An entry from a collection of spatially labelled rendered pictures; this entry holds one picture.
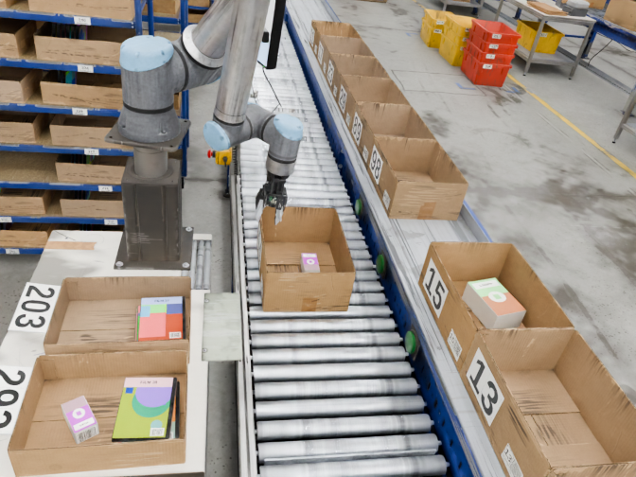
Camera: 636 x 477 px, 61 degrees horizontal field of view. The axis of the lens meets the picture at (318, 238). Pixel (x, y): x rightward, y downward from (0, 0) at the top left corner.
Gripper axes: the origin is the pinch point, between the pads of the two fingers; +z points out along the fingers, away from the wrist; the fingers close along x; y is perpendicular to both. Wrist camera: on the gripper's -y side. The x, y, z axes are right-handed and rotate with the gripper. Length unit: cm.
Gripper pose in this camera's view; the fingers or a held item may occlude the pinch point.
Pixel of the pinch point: (267, 219)
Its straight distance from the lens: 181.9
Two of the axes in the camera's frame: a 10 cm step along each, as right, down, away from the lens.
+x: 9.6, 1.0, 2.5
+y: 1.5, 5.8, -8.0
